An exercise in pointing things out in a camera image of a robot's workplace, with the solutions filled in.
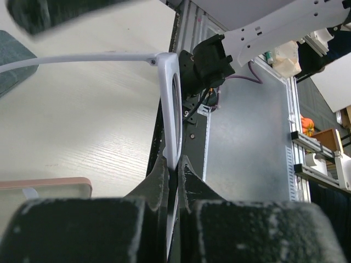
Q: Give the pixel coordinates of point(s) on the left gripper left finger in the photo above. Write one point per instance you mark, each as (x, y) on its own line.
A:
(127, 229)

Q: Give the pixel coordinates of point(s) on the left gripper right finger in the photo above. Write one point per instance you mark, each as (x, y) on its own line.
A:
(213, 229)

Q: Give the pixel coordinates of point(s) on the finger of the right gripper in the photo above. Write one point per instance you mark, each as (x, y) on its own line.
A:
(37, 16)

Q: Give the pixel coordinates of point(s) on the pink glasses case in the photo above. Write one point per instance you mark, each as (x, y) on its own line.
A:
(15, 193)

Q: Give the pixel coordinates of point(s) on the white frame sunglasses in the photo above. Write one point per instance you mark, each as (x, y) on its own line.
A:
(170, 89)

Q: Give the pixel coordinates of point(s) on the orange pumpkin toy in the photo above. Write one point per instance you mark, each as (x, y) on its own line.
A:
(307, 126)

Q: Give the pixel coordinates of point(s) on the grey slotted cable duct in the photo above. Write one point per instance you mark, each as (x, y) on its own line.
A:
(292, 150)

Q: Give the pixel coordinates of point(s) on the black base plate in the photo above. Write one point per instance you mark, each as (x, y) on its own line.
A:
(191, 84)

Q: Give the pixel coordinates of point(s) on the aluminium front rail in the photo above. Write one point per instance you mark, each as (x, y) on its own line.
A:
(192, 25)

